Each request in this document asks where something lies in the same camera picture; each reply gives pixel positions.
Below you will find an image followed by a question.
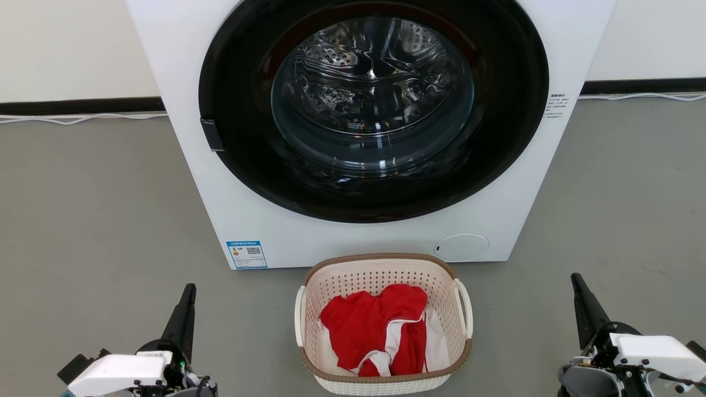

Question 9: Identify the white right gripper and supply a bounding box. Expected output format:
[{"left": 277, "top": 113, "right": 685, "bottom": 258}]
[{"left": 571, "top": 273, "right": 706, "bottom": 382}]

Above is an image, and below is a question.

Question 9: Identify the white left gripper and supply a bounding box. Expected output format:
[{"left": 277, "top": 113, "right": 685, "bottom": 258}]
[{"left": 68, "top": 283, "right": 197, "bottom": 397}]

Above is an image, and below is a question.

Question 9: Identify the cream perforated laundry basket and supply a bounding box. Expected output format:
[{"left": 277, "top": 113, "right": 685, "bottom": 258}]
[{"left": 294, "top": 253, "right": 474, "bottom": 396}]

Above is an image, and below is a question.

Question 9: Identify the blue energy label sticker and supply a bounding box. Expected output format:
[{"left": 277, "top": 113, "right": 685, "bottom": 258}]
[{"left": 226, "top": 240, "right": 269, "bottom": 270}]

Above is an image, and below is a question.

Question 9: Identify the white front-load washing machine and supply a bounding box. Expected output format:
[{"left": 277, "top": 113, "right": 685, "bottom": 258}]
[{"left": 126, "top": 0, "right": 617, "bottom": 271}]

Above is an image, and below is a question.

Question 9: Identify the round white filter cover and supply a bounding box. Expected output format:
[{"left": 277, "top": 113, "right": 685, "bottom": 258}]
[{"left": 434, "top": 234, "right": 490, "bottom": 263}]

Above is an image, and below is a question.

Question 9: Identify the white garment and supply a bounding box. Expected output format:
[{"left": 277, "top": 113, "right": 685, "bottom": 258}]
[{"left": 317, "top": 309, "right": 451, "bottom": 375}]

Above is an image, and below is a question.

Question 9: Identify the black round washer door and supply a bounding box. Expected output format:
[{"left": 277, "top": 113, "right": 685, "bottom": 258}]
[{"left": 199, "top": 0, "right": 550, "bottom": 224}]

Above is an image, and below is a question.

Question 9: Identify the red garment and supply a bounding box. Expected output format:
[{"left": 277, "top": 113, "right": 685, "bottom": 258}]
[{"left": 320, "top": 284, "right": 429, "bottom": 377}]

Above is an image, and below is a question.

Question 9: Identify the small printed text sticker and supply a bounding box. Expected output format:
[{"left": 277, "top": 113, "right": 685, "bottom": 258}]
[{"left": 542, "top": 93, "right": 569, "bottom": 120}]

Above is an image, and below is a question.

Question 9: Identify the black baseboard strip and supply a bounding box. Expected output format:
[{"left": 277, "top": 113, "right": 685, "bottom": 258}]
[
  {"left": 580, "top": 78, "right": 706, "bottom": 95},
  {"left": 0, "top": 97, "right": 165, "bottom": 116}
]

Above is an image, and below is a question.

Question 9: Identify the steel washer drum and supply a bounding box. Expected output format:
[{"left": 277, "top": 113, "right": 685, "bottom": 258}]
[{"left": 271, "top": 15, "right": 475, "bottom": 166}]

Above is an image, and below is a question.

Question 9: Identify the black door handle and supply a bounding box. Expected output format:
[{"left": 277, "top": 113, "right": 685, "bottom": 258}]
[{"left": 200, "top": 118, "right": 225, "bottom": 152}]

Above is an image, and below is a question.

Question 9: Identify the white floor cable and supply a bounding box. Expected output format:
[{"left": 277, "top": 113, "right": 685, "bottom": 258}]
[
  {"left": 0, "top": 112, "right": 168, "bottom": 126},
  {"left": 578, "top": 92, "right": 706, "bottom": 102}
]

